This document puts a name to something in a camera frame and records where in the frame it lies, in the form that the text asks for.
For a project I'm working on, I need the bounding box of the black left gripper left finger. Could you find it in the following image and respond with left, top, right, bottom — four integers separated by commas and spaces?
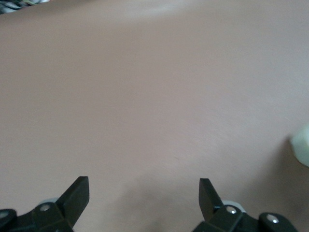
0, 176, 90, 232

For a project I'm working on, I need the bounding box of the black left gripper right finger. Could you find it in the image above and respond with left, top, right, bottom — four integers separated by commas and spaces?
192, 178, 297, 232

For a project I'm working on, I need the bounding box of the clear tennis ball can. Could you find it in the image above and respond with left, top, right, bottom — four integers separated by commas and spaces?
290, 121, 309, 168

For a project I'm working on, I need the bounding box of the grey striped clutter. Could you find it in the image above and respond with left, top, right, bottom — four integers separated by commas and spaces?
0, 0, 50, 15

